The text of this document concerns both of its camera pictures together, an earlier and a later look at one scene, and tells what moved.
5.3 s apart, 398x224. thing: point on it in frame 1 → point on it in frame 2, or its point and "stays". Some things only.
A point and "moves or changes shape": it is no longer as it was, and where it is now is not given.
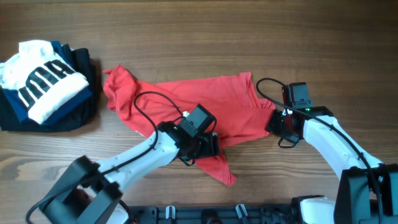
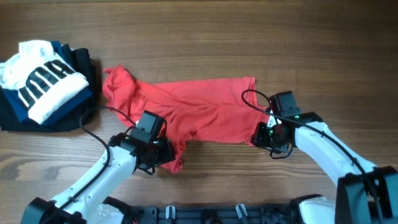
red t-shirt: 240,108 moves or changes shape
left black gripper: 209,144 → 166,152
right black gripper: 271,126 → 257,139
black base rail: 211,214 stays
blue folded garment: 19,106 stays
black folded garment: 83,63 stays
